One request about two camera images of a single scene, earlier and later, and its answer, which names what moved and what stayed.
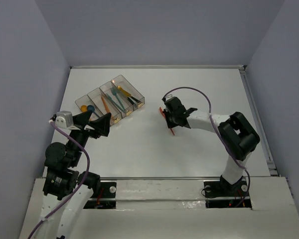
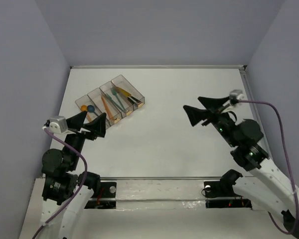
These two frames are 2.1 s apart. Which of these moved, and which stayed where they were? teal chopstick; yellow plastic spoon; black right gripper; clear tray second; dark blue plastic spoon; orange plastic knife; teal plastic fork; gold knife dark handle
Moved: orange plastic knife; black right gripper
Stayed: teal plastic fork; dark blue plastic spoon; teal chopstick; yellow plastic spoon; clear tray second; gold knife dark handle
